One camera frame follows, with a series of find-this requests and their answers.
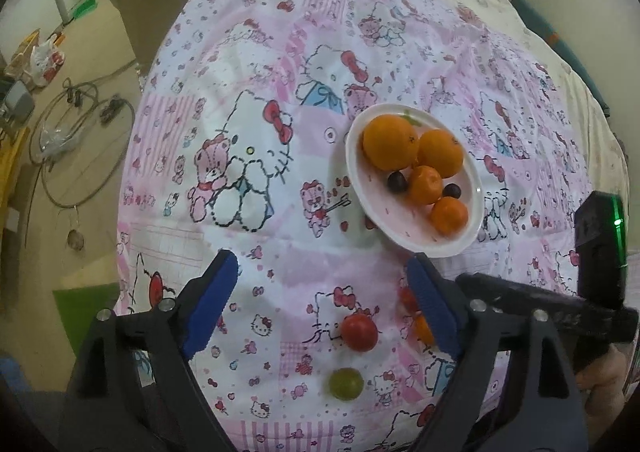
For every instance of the plastic bag with red print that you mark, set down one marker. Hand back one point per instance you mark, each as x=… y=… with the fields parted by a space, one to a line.
x=46 y=59

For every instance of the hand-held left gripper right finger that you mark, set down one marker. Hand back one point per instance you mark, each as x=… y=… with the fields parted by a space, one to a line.
x=432 y=304

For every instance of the cardboard box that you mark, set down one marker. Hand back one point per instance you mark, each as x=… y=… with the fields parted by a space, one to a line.
x=25 y=46

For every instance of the yellow furniture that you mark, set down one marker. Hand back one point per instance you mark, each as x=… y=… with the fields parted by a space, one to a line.
x=10 y=172

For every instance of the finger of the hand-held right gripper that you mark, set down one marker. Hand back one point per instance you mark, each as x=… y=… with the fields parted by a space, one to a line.
x=530 y=299

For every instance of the dark purple grape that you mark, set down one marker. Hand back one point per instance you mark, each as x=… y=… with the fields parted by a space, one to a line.
x=397 y=181
x=452 y=190

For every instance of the red tomato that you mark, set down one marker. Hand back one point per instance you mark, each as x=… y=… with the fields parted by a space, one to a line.
x=359 y=332

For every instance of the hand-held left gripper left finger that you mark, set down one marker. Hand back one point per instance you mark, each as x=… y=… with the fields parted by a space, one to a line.
x=210 y=304

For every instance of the green grape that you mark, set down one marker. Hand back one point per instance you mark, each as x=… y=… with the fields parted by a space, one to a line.
x=345 y=383

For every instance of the pink cartoon printed blanket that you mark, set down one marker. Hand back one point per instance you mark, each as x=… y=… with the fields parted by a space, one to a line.
x=280 y=97

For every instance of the small orange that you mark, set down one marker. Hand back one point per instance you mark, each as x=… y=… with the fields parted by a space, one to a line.
x=424 y=330
x=425 y=186
x=449 y=217

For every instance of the large green mat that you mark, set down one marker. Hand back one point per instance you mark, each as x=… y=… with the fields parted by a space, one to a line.
x=82 y=304

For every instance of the person's right hand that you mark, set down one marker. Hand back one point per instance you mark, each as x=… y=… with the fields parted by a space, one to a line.
x=605 y=374

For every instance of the strawberry print plate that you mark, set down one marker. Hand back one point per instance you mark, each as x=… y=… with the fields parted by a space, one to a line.
x=380 y=212

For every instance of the large orange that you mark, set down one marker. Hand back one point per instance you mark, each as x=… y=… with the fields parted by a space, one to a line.
x=441 y=152
x=390 y=142

